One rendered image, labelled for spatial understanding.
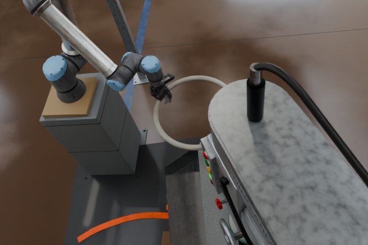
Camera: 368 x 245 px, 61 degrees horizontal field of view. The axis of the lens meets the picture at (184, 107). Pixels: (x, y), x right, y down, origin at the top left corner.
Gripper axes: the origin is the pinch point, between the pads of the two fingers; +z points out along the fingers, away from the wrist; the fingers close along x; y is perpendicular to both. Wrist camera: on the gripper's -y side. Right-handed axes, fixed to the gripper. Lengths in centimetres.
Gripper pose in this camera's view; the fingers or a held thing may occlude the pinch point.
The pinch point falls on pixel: (166, 98)
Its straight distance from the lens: 193.2
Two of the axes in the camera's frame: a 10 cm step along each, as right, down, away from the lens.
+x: 7.9, 4.4, -4.3
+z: 1.5, 5.3, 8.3
